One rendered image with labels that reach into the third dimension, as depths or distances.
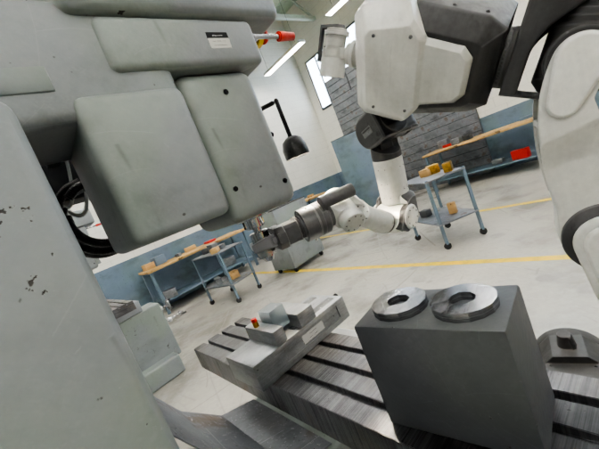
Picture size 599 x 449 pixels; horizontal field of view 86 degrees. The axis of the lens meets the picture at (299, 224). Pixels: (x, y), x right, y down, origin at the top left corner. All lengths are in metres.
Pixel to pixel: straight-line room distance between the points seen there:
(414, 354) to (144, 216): 0.48
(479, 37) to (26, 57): 0.76
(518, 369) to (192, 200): 0.55
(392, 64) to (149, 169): 0.54
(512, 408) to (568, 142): 0.51
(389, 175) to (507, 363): 0.66
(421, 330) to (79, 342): 0.43
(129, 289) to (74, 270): 6.83
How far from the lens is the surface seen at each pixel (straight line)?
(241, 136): 0.74
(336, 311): 1.01
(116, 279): 7.26
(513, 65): 0.82
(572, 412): 0.65
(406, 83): 0.82
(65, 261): 0.47
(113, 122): 0.64
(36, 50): 0.68
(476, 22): 0.79
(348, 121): 9.96
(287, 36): 0.94
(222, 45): 0.79
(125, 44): 0.71
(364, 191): 6.88
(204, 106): 0.73
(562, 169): 0.85
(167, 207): 0.61
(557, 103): 0.80
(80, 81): 0.67
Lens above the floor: 1.34
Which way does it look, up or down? 7 degrees down
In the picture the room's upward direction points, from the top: 22 degrees counter-clockwise
